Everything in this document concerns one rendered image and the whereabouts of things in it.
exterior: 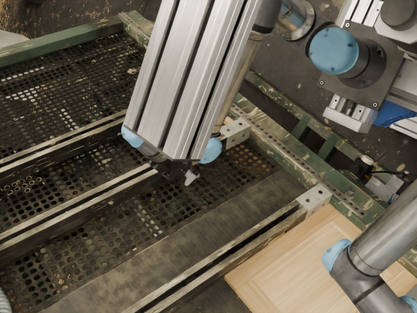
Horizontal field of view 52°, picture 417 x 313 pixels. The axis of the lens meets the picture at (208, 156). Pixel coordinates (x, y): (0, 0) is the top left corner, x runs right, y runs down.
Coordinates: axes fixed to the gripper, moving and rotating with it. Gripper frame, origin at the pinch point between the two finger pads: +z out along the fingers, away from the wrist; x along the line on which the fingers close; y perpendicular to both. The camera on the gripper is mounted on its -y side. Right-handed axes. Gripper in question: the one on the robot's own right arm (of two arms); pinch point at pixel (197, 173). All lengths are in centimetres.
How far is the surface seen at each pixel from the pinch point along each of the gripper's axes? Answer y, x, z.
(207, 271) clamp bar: 21.3, 22.0, 3.5
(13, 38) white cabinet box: -11, -406, 129
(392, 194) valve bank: -37, 42, 45
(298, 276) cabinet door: 6.1, 38.4, 22.3
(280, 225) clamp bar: -3.2, 25.3, 19.1
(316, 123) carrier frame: -66, -23, 94
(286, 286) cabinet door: 10.8, 38.3, 19.4
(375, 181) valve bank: -38, 34, 45
